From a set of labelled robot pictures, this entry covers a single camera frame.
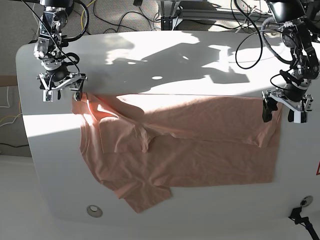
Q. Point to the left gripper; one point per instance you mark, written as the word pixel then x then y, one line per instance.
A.
pixel 292 97

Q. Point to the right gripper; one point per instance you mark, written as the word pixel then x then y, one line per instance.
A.
pixel 59 79

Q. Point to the salmon pink T-shirt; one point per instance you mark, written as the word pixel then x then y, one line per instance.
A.
pixel 140 146

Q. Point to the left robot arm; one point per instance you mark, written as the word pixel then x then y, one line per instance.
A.
pixel 304 67

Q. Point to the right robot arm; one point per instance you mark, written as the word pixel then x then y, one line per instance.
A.
pixel 49 46

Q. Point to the metal table grommet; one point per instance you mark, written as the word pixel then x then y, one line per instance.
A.
pixel 306 201
pixel 94 211

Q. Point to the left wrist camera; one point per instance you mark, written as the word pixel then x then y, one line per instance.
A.
pixel 300 116

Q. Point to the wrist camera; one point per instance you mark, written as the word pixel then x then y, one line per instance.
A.
pixel 300 116
pixel 48 96

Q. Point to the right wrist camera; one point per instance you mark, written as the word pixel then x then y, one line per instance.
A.
pixel 48 96

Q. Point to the aluminium frame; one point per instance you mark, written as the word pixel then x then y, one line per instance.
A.
pixel 172 12

